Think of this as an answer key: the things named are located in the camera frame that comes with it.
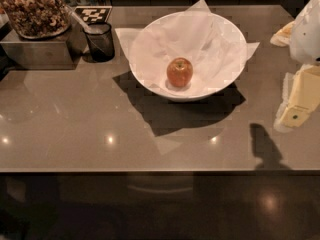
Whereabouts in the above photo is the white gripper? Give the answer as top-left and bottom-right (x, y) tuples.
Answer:
(270, 0), (320, 133)

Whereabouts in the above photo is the red apple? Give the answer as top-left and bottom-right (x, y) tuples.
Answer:
(166, 57), (193, 88)

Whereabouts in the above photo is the white bowl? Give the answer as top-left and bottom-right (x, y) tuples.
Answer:
(128, 10), (249, 103)

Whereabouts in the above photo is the white paper liner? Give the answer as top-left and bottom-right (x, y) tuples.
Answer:
(114, 0), (261, 96)

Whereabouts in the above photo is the black mesh cup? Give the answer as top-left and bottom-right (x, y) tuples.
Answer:
(84, 22), (115, 62)

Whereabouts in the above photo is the white utensil in cup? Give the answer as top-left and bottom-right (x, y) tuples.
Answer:
(65, 5), (91, 33)

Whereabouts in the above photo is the black white marker tag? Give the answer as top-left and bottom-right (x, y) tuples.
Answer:
(75, 6), (112, 23)

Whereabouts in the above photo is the metal box stand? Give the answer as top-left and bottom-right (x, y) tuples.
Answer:
(0, 24), (86, 70)

